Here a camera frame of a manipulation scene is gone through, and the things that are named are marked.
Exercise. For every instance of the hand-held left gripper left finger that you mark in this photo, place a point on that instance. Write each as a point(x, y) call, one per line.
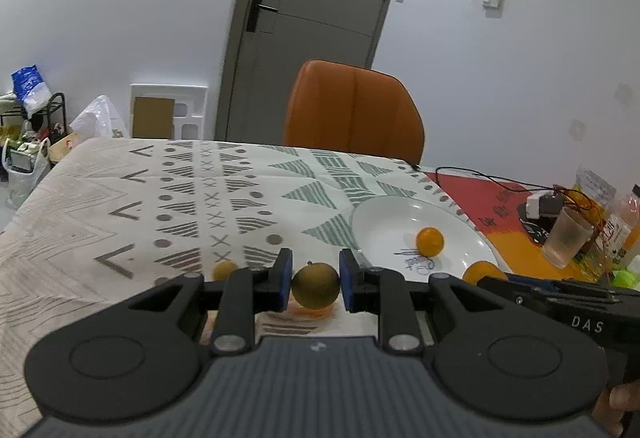
point(285, 280)

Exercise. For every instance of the orange red printed mat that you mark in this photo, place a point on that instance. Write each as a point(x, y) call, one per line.
point(480, 198)

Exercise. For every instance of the white plastic bag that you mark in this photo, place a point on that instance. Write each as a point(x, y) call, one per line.
point(100, 118)

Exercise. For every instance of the brownish green plum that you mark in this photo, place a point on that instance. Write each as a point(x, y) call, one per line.
point(315, 285)

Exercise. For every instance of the orange drink bottle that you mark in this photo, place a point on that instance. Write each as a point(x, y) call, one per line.
point(622, 223)

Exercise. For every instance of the patterned tablecloth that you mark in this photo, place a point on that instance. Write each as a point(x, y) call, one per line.
point(100, 218)

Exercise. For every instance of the black metal rack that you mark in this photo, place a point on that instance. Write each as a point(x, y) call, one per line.
point(59, 110)

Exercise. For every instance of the clear plastic cup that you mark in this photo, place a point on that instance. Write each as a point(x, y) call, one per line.
point(565, 238)

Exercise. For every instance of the small orange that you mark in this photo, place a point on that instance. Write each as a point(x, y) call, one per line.
point(225, 270)

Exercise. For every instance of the blue plastic bag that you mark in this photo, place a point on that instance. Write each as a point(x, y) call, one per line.
point(30, 85)

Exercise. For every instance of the person's right hand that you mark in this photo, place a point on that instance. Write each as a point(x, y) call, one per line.
point(622, 400)

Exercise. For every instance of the grey door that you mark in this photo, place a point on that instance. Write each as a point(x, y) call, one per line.
point(320, 33)

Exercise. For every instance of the white plate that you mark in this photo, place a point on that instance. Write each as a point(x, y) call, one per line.
point(390, 223)

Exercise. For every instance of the light green object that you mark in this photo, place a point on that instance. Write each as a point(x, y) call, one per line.
point(627, 278)

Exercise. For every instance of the brown cardboard sheet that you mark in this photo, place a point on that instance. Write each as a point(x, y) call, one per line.
point(153, 118)

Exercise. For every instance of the white charger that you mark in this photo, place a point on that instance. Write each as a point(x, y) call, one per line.
point(542, 204)

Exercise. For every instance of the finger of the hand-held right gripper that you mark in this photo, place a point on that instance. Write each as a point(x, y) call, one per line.
point(585, 293)
point(520, 286)

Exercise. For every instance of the large orange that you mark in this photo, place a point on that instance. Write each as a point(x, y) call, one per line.
point(481, 272)

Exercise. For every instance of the white foam packaging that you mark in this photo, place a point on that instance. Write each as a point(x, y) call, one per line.
point(192, 105)

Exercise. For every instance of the white tote bag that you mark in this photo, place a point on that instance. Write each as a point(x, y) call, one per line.
point(22, 180)

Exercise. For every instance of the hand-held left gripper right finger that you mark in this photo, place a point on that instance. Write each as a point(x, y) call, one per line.
point(346, 280)

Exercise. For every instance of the orange chair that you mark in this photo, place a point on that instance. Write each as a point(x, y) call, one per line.
point(352, 113)

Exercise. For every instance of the clear plastic packet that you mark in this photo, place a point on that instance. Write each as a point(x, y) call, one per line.
point(595, 185)

